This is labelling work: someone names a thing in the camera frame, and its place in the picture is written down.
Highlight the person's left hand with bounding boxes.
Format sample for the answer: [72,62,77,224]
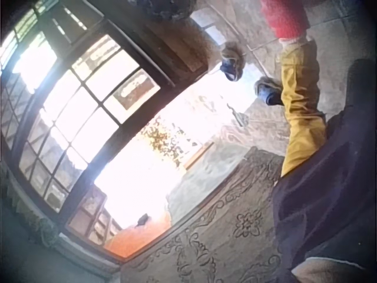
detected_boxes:
[260,0,310,40]

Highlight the person's legs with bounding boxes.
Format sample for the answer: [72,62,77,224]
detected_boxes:
[219,41,285,107]

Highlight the dark framed grid window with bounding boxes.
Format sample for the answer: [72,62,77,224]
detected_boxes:
[0,0,209,221]

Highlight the ornate patterned rug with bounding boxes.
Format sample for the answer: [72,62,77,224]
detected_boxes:
[120,146,296,283]

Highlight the small dark floor object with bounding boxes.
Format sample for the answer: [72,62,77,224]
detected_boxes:
[134,213,151,228]

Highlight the small paned door panel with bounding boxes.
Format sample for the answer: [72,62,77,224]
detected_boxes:
[67,186,122,247]

